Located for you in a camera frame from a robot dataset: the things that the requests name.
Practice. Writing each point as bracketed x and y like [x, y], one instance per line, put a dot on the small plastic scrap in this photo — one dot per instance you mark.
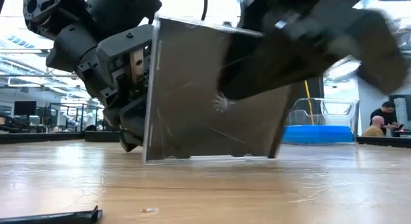
[149, 210]

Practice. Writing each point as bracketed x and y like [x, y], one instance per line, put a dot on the black aluminium table frame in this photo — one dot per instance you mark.
[32, 137]

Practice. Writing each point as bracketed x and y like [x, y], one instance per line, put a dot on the clear plastic storage bin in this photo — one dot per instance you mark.
[355, 121]

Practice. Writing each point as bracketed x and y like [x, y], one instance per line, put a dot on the black partition curtain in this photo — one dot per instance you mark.
[318, 87]

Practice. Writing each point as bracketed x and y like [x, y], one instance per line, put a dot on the clear reflective jewel case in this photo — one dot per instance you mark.
[186, 121]

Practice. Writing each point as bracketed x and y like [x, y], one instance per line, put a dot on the black computer monitor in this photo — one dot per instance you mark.
[25, 108]

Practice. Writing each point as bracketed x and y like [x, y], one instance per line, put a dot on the black plastic strip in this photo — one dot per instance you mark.
[48, 218]

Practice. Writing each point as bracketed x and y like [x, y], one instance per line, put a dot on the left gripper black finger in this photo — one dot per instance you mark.
[135, 124]

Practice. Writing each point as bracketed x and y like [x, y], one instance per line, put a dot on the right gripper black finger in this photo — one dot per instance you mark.
[273, 63]

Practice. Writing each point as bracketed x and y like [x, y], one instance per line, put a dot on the person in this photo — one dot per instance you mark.
[374, 131]
[388, 106]

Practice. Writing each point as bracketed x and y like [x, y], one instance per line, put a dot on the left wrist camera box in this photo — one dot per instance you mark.
[122, 9]

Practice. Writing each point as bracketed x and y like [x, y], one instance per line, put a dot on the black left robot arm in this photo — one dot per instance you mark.
[41, 12]

